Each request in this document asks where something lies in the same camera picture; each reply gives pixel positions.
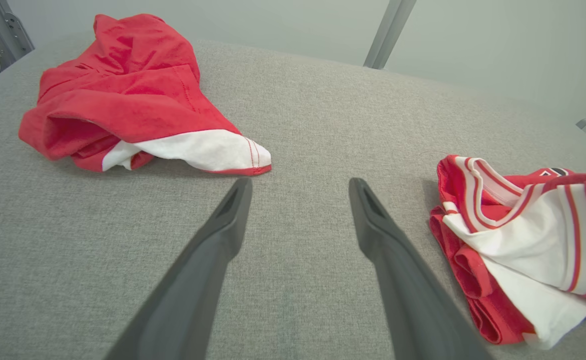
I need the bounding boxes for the grey metal bracket left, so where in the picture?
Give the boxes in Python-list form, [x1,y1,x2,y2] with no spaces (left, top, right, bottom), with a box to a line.
[0,0,36,85]

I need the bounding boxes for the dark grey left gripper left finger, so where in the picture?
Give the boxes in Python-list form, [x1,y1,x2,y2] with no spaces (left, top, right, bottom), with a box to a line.
[104,177,254,360]

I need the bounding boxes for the red and white basketball shorts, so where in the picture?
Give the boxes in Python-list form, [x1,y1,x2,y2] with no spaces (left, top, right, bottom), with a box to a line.
[18,13,273,177]

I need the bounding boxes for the red number 23 basketball jersey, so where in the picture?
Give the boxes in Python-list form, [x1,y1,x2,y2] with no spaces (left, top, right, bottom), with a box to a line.
[429,154,586,351]

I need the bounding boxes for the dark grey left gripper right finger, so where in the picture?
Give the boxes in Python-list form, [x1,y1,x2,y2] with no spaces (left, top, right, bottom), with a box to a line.
[348,177,494,360]

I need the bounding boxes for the grey partition frame post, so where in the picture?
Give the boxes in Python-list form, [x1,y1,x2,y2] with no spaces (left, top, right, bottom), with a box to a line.
[363,0,418,70]

